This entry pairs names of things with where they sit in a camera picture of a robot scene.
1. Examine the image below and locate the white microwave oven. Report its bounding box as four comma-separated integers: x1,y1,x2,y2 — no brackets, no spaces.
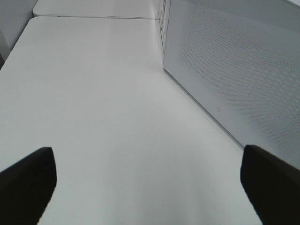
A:
154,0,300,169

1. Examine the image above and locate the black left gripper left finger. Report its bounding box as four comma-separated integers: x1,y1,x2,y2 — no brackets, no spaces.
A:
0,147,57,225

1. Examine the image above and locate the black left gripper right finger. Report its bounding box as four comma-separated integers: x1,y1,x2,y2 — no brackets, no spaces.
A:
240,145,300,225

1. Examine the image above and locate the white microwave door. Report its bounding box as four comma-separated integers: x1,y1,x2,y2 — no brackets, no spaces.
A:
163,0,300,169

